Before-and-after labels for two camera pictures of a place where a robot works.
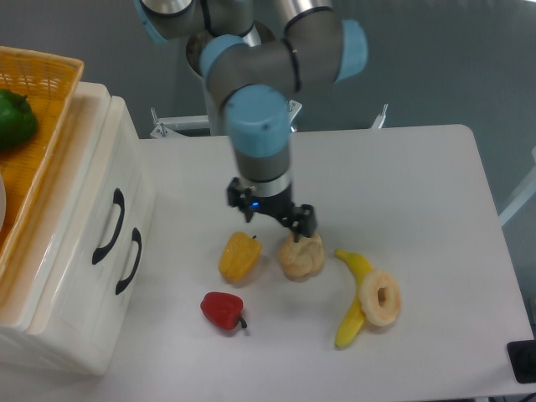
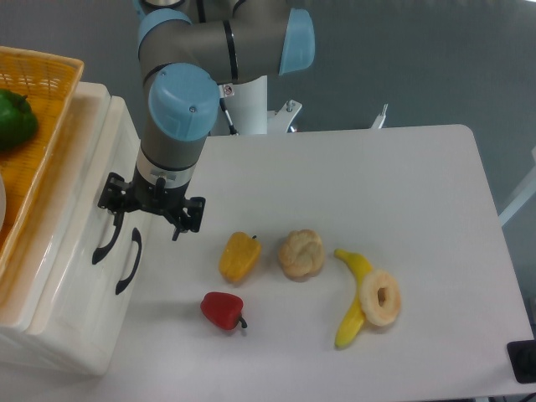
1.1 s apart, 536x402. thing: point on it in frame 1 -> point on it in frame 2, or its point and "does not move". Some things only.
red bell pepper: x=224 y=309 does not move
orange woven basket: x=49 y=82 does not move
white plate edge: x=2 y=201 does not move
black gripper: x=301 y=220 -> x=143 y=195
